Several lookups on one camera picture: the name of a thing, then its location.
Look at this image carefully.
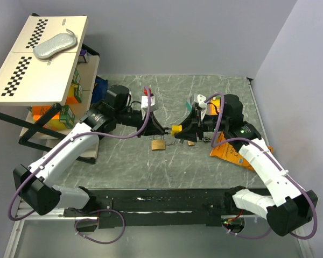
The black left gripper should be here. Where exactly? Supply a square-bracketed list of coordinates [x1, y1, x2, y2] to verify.
[115, 107, 165, 138]

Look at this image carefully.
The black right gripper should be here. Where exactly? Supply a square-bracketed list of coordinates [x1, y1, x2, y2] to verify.
[174, 107, 228, 143]

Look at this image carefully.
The yellow padlock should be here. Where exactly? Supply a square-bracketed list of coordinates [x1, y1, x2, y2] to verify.
[163, 125, 182, 136]

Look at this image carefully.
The large brass padlock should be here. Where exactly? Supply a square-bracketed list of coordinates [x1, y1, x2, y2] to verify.
[151, 135, 166, 151]

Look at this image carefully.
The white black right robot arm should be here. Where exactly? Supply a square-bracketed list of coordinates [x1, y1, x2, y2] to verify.
[171, 93, 318, 240]

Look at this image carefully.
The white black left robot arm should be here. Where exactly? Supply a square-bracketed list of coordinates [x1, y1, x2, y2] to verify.
[13, 85, 165, 216]

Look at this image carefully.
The teal white small box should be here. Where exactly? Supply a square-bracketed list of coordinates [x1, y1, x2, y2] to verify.
[186, 99, 192, 111]

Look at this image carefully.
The orange honey dijon chip bag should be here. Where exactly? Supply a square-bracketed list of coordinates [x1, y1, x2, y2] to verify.
[209, 132, 275, 173]

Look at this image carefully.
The blue snack bag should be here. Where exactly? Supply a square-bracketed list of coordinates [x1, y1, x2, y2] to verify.
[91, 76, 108, 104]

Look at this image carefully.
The green orange juice carton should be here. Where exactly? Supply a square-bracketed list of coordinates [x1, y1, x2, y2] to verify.
[65, 84, 83, 104]

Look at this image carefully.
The green yellow tea box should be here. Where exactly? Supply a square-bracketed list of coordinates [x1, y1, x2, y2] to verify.
[44, 105, 75, 131]

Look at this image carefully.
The green tea box upper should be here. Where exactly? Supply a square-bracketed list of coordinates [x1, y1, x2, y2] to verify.
[72, 68, 81, 84]

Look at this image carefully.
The purple white small box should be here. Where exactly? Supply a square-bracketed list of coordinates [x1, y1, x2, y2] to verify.
[78, 49, 89, 63]

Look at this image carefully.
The silver glitter pouch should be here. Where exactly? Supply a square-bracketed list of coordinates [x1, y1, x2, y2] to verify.
[33, 29, 78, 60]

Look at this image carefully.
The checkerboard calibration board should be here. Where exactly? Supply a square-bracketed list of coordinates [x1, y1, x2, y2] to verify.
[0, 16, 88, 106]

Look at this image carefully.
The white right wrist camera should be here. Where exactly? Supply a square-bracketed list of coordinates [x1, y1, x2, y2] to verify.
[191, 94, 207, 110]

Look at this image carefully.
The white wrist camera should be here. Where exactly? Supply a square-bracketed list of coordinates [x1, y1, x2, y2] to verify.
[191, 94, 207, 110]
[141, 87, 158, 113]

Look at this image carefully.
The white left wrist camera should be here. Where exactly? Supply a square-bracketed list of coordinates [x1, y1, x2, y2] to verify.
[141, 87, 158, 113]

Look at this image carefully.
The black frame beige shelf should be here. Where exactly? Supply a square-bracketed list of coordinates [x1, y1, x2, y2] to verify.
[0, 12, 101, 165]

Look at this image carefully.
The aluminium rail frame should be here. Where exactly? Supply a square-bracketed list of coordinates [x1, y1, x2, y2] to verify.
[2, 77, 313, 258]

